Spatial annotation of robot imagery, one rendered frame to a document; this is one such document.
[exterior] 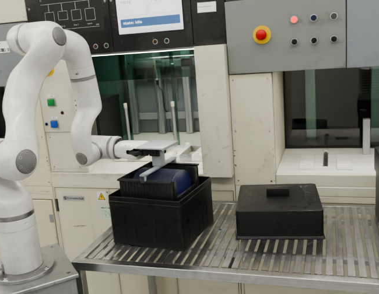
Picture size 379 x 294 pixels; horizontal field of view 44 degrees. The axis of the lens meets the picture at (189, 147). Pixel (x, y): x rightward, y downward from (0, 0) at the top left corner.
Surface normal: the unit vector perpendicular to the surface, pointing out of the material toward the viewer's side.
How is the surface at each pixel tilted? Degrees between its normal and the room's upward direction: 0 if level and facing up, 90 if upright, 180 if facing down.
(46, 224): 90
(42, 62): 118
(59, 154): 90
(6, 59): 90
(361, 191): 90
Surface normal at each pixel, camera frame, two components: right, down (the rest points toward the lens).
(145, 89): -0.29, 0.24
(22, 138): 0.70, -0.45
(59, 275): -0.07, -0.97
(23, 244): 0.57, 0.14
